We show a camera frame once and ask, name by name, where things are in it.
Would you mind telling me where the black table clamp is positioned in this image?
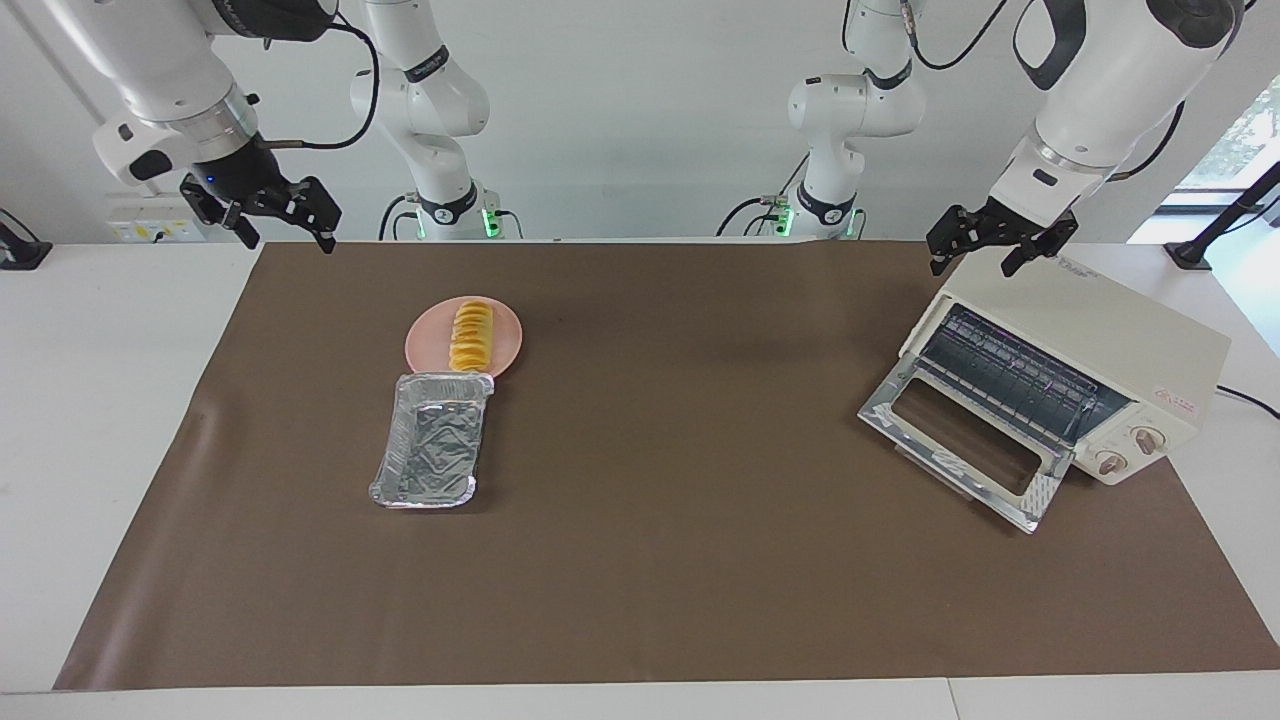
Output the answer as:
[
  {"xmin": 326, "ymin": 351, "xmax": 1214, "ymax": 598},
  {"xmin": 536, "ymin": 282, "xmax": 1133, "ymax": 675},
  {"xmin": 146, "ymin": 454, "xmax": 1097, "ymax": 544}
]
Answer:
[{"xmin": 0, "ymin": 208, "xmax": 53, "ymax": 271}]

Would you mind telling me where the black oven power cord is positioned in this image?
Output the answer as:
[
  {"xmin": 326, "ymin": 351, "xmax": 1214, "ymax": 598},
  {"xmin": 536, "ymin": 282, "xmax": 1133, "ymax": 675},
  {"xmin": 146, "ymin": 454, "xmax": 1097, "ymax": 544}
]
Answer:
[{"xmin": 1215, "ymin": 385, "xmax": 1280, "ymax": 419}]

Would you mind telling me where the metal oven rack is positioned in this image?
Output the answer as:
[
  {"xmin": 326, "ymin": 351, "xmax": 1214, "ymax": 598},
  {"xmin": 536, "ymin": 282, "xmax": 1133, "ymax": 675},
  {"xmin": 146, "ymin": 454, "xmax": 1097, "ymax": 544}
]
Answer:
[{"xmin": 915, "ymin": 305, "xmax": 1126, "ymax": 446}]

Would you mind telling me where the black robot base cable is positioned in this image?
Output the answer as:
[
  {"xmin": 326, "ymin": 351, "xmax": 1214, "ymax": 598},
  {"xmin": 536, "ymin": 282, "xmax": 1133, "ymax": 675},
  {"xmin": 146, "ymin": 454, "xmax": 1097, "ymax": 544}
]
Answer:
[
  {"xmin": 715, "ymin": 155, "xmax": 811, "ymax": 238},
  {"xmin": 377, "ymin": 193, "xmax": 423, "ymax": 241}
]

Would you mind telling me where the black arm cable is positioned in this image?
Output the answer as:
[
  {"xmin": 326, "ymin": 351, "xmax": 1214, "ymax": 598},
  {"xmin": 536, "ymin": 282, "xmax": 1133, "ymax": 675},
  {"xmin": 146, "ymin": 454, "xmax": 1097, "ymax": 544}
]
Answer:
[
  {"xmin": 262, "ymin": 20, "xmax": 382, "ymax": 151},
  {"xmin": 840, "ymin": 0, "xmax": 1186, "ymax": 183}
]

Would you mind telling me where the brown table mat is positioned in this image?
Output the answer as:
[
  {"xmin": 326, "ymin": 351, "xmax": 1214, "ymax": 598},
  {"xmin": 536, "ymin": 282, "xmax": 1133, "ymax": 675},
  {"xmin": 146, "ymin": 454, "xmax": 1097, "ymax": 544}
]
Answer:
[{"xmin": 52, "ymin": 240, "xmax": 1280, "ymax": 691}]

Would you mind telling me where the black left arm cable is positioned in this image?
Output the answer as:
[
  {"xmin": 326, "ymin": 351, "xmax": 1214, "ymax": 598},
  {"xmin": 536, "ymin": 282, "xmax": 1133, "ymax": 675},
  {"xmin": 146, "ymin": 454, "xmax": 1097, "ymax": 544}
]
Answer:
[{"xmin": 840, "ymin": 0, "xmax": 1186, "ymax": 183}]

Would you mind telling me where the pink round plate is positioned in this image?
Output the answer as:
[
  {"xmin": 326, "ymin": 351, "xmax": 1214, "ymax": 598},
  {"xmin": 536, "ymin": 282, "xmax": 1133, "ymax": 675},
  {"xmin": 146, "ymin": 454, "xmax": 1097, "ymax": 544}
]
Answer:
[{"xmin": 404, "ymin": 296, "xmax": 524, "ymax": 379}]

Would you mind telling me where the window with green view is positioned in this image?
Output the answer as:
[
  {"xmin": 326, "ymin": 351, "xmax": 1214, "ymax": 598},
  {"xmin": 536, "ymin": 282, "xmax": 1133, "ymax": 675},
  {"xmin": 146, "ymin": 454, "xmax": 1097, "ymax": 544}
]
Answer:
[{"xmin": 1170, "ymin": 75, "xmax": 1280, "ymax": 196}]

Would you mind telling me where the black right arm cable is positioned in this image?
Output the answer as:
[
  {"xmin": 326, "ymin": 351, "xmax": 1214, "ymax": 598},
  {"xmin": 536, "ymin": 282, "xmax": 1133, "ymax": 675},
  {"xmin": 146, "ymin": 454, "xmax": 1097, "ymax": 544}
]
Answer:
[{"xmin": 262, "ymin": 20, "xmax": 382, "ymax": 151}]

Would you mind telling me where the cream toaster oven body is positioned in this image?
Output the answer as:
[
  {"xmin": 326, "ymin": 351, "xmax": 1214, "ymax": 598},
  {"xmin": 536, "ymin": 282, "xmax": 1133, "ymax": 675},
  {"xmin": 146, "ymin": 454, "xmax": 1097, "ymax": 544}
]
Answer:
[{"xmin": 898, "ymin": 245, "xmax": 1233, "ymax": 487}]

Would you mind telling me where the white wall socket strip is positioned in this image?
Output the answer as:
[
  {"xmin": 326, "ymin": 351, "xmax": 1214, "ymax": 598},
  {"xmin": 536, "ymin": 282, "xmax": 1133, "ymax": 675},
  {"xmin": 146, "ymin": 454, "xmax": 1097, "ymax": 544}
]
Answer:
[{"xmin": 108, "ymin": 195, "xmax": 206, "ymax": 244}]

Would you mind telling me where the aluminium foil tray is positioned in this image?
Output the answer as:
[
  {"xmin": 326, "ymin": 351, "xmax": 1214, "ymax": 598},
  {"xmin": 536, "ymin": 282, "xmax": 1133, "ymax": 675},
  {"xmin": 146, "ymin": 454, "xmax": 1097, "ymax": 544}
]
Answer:
[{"xmin": 368, "ymin": 372, "xmax": 496, "ymax": 509}]

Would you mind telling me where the sliced yellow bread loaf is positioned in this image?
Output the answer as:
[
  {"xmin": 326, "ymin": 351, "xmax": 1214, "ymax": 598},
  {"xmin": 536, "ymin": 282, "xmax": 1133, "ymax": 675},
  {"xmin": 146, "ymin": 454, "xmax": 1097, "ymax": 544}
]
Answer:
[{"xmin": 448, "ymin": 300, "xmax": 495, "ymax": 373}]

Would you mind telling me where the glass oven door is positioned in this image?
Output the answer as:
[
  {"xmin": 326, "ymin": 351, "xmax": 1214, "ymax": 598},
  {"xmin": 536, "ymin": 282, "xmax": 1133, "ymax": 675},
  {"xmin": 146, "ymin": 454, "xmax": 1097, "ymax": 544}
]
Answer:
[{"xmin": 858, "ymin": 362, "xmax": 1073, "ymax": 534}]

